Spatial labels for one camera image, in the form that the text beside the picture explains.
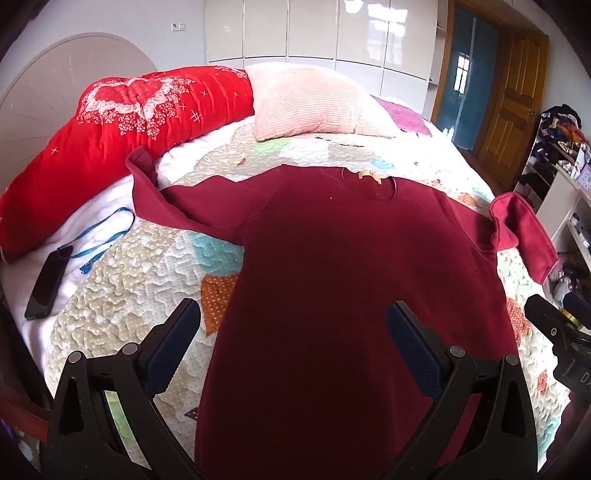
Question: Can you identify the dark red long-sleeve garment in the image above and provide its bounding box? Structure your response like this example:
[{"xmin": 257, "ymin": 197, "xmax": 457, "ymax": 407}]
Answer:
[{"xmin": 126, "ymin": 149, "xmax": 558, "ymax": 479}]

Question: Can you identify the pile of clothes on shelf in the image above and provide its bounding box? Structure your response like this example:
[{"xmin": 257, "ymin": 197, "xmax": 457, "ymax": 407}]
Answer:
[{"xmin": 539, "ymin": 104, "xmax": 589, "ymax": 157}]

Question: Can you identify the black smartphone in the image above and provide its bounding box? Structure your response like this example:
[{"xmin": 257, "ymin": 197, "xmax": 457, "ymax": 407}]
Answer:
[{"xmin": 24, "ymin": 245, "xmax": 73, "ymax": 321}]

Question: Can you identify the white shelving unit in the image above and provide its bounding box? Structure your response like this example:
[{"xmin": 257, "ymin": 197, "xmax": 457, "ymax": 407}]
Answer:
[{"xmin": 514, "ymin": 138, "xmax": 591, "ymax": 296}]

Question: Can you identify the patchwork quilted bedspread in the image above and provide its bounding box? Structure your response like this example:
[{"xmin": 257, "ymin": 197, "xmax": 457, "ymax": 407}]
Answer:
[{"xmin": 44, "ymin": 119, "xmax": 569, "ymax": 453}]

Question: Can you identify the wooden door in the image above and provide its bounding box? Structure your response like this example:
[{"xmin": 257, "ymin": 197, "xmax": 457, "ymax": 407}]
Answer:
[{"xmin": 474, "ymin": 29, "xmax": 549, "ymax": 194}]

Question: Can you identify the magenta pillow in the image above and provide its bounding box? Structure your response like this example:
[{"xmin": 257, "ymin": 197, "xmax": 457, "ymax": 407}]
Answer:
[{"xmin": 375, "ymin": 97, "xmax": 432, "ymax": 136}]

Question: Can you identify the red floral quilted comforter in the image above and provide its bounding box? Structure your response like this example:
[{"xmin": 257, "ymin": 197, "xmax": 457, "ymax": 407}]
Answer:
[{"xmin": 1, "ymin": 65, "xmax": 253, "ymax": 263}]

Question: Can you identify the white round headboard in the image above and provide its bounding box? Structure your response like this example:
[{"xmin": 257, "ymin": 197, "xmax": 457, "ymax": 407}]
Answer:
[{"xmin": 1, "ymin": 33, "xmax": 155, "ymax": 188}]

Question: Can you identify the white glossy wardrobe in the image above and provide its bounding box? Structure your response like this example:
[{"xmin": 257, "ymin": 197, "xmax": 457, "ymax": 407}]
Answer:
[{"xmin": 205, "ymin": 0, "xmax": 454, "ymax": 119}]

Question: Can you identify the pink checkered pillow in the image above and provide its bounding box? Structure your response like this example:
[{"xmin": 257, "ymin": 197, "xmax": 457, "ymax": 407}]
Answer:
[{"xmin": 252, "ymin": 71, "xmax": 399, "ymax": 141}]

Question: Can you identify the blue lanyard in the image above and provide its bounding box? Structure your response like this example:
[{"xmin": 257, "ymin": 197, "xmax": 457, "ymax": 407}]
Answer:
[{"xmin": 58, "ymin": 206, "xmax": 136, "ymax": 275}]

